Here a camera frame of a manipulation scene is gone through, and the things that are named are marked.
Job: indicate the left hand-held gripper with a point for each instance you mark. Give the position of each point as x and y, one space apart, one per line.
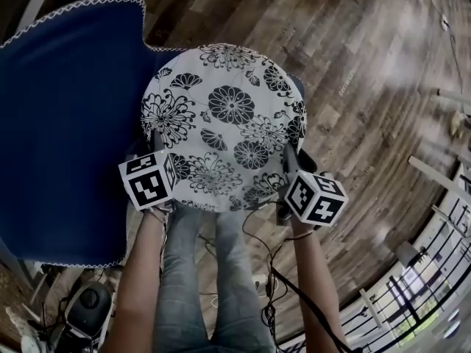
147 186

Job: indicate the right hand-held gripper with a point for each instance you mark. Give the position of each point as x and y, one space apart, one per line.
316 200

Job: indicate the round floral black-white placemat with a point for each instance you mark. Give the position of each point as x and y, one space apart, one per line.
228 123

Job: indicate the blue fabric chair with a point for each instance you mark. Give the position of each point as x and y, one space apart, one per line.
66 142

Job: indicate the person's left forearm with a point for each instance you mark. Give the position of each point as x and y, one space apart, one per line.
136 289

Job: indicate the person's right forearm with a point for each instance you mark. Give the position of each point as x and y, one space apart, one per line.
316 270

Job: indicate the person's left leg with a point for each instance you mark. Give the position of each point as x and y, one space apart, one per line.
184 270

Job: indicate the person's leg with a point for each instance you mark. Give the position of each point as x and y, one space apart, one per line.
235 270
184 270

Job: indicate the person's right leg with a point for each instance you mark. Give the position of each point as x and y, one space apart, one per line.
235 270

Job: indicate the white power strip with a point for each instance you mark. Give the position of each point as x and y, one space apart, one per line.
263 283
445 22

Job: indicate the black round floor device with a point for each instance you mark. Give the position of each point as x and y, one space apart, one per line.
90 307

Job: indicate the grey bin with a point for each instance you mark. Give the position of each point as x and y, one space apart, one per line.
406 256

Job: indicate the black metal railing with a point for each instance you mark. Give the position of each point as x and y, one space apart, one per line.
394 287

